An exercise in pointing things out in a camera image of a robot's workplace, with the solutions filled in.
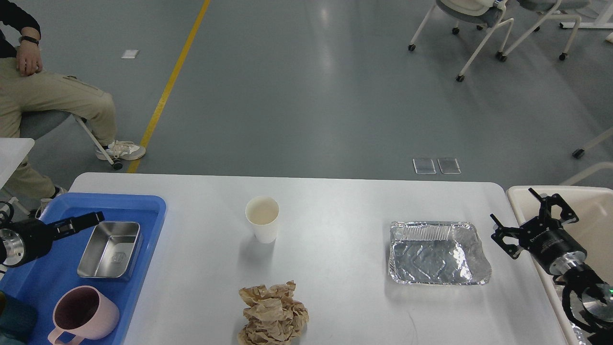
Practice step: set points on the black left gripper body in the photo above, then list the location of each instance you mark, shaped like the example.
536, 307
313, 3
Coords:
24, 241

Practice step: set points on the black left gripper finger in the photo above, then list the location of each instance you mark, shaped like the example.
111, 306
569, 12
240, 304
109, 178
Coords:
63, 231
86, 221

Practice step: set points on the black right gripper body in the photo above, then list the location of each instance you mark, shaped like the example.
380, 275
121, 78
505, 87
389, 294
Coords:
552, 247

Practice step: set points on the stainless steel rectangular container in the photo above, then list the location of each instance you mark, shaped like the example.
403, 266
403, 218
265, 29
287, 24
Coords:
111, 251

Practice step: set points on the pink plastic mug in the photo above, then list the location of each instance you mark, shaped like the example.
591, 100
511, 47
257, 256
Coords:
83, 313

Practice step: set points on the brown paper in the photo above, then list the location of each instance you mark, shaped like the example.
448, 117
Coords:
273, 316

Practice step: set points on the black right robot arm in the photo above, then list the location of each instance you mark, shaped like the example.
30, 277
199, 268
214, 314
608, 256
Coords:
586, 298

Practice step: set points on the beige plastic bin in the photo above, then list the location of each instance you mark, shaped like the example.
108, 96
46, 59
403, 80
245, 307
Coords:
594, 231

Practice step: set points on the teal object at corner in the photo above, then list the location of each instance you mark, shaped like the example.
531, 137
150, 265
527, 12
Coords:
17, 320

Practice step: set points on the white side table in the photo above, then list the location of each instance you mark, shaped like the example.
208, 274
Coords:
12, 152

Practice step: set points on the aluminium foil tray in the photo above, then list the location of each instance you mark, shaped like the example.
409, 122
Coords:
437, 253

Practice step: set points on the right floor socket plate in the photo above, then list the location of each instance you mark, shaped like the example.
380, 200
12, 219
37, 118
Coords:
449, 165

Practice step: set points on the floor socket plate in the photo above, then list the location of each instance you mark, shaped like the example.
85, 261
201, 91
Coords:
449, 165
424, 166

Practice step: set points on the grey chair at left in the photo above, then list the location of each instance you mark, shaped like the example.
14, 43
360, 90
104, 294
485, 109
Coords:
34, 125

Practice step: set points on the left floor socket plate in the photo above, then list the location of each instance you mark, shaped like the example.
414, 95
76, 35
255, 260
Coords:
424, 166

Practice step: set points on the person in khaki trousers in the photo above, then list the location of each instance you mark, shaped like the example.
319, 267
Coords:
27, 87

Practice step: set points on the white paper cup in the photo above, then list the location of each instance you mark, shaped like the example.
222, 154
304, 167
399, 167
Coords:
262, 214

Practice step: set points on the white office chair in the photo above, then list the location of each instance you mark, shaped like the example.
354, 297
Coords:
549, 10
488, 14

